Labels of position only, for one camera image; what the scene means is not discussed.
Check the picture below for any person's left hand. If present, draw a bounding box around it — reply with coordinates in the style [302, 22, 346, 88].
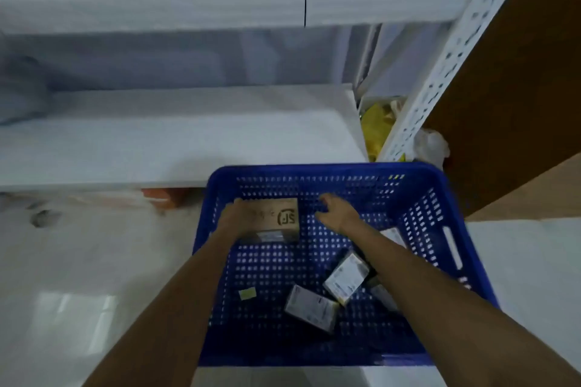
[217, 198, 258, 243]

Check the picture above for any person's right hand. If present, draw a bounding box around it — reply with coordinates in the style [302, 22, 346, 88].
[314, 193, 364, 236]

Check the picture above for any cardboard box with black logo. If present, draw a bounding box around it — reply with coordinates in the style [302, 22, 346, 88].
[235, 197, 300, 245]

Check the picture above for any blue plastic basket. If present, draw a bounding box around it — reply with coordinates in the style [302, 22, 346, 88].
[192, 162, 500, 367]

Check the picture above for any cube box marked 3-3-418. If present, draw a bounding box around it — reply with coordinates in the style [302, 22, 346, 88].
[365, 276, 400, 313]

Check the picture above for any white metal shelving rack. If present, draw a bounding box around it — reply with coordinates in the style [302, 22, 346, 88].
[0, 0, 541, 192]

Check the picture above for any person's right forearm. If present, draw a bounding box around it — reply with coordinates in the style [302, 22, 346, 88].
[344, 216, 581, 387]

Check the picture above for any person's left forearm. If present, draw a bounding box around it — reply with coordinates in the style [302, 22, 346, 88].
[84, 227, 241, 387]

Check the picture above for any orange and white package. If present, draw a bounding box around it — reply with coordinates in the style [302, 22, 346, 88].
[140, 187, 187, 210]

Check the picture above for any yellow plastic bag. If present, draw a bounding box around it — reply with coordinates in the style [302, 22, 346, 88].
[361, 100, 406, 163]

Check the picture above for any white plastic bag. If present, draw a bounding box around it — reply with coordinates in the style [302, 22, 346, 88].
[410, 128, 451, 171]

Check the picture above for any small grey scrap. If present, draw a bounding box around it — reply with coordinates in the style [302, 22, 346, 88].
[30, 209, 61, 229]

